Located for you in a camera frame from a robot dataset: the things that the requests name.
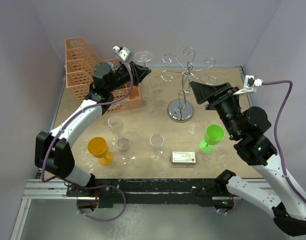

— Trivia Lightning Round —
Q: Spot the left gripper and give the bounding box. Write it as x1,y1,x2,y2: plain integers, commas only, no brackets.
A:
107,60,150,93

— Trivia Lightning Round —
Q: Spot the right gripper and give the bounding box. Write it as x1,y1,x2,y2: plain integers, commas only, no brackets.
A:
189,80,240,138

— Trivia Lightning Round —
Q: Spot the clear wine glass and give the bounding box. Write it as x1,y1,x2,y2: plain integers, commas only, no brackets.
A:
117,137,136,167
107,115,124,145
134,51,153,67
150,133,164,161

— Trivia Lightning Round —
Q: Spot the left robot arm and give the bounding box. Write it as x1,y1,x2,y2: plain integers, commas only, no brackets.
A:
35,62,151,196

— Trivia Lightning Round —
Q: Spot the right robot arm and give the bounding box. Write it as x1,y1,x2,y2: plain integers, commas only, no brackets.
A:
190,76,306,237

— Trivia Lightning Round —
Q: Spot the chrome wine glass rack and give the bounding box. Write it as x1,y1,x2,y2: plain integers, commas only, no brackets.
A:
161,47,216,123

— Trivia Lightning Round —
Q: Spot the green plastic goblet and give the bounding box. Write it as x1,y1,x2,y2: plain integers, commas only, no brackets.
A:
199,124,225,153

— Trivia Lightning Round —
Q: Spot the orange plastic file organizer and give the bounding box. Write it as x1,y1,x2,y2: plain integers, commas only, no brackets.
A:
65,37,143,113

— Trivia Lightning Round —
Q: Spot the small white card box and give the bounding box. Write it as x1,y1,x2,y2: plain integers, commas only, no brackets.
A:
171,151,196,165

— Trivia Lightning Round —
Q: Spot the orange plastic goblet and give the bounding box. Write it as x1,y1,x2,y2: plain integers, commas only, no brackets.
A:
87,137,114,166

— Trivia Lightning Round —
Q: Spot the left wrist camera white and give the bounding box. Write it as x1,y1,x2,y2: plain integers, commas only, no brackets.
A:
112,46,133,64

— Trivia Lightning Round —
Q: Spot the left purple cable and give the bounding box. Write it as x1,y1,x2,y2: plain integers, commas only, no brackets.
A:
40,51,133,183

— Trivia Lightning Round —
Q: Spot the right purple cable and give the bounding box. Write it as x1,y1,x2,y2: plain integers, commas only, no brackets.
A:
261,79,306,210

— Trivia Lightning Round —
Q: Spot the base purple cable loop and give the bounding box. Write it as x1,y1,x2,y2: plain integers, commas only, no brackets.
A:
76,185,128,222

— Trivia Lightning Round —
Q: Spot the black mounting frame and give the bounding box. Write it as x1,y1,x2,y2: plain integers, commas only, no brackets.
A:
67,178,234,210

